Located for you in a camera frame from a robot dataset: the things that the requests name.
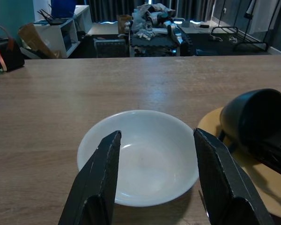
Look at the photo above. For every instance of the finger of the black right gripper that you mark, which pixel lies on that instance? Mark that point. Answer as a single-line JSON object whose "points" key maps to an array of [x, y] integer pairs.
{"points": [[275, 161]]}

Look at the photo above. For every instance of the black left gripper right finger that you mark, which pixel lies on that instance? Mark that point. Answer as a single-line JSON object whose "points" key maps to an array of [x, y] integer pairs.
{"points": [[227, 187]]}

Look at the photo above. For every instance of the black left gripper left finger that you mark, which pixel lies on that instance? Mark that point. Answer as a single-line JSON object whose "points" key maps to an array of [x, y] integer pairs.
{"points": [[96, 182]]}

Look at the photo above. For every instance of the black mug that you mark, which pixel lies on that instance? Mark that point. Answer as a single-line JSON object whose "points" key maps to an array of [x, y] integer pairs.
{"points": [[233, 110]]}

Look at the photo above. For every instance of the yellow plate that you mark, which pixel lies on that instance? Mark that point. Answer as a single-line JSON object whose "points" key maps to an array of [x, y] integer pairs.
{"points": [[260, 185]]}

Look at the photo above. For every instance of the white ceramic bowl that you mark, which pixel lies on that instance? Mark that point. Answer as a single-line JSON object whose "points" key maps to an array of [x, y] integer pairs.
{"points": [[150, 159]]}

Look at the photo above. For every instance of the black clothes rack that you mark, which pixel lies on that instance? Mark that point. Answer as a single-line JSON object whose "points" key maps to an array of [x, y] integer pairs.
{"points": [[248, 37]]}

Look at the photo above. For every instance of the grey slatted crate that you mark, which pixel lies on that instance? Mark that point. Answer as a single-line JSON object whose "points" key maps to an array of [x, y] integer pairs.
{"points": [[110, 48]]}

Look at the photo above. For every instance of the white cube shelf unit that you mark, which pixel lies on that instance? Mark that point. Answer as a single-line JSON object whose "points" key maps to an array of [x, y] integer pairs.
{"points": [[58, 37]]}

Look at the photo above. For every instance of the white hanging garment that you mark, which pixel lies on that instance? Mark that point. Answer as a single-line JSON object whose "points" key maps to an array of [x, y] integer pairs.
{"points": [[264, 11]]}

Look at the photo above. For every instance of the black speaker with light strip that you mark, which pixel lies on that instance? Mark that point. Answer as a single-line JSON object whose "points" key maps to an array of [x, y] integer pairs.
{"points": [[7, 56]]}

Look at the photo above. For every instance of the brown paper bag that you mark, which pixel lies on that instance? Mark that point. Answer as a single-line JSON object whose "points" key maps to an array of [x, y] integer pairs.
{"points": [[35, 39]]}

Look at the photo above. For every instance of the cart piled with clutter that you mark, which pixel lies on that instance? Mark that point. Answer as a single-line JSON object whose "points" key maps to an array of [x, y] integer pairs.
{"points": [[154, 32]]}

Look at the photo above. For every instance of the brown cardboard box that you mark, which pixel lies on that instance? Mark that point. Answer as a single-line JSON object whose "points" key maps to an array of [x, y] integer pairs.
{"points": [[123, 23]]}

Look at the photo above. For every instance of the black wifi router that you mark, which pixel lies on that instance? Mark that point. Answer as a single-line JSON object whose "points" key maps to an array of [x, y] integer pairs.
{"points": [[55, 21]]}

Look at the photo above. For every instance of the dark grey curtain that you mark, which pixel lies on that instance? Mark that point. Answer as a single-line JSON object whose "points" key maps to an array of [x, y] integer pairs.
{"points": [[112, 10]]}

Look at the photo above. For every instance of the blue round container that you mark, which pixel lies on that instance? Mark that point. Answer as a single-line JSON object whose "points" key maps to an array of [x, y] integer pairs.
{"points": [[63, 8]]}

